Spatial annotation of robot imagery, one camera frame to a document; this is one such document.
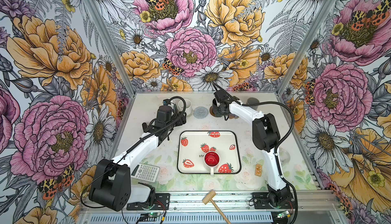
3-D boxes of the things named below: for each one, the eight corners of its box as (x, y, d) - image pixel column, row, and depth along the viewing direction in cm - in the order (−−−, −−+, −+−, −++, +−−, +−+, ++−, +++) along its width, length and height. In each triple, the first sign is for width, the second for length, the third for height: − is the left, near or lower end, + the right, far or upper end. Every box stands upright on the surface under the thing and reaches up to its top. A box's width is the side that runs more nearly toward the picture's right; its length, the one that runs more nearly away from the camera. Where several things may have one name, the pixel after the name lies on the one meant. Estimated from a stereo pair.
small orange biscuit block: (254, 175, 85) (255, 173, 83) (255, 164, 88) (256, 163, 87) (260, 177, 84) (261, 175, 82) (261, 166, 88) (262, 164, 86)
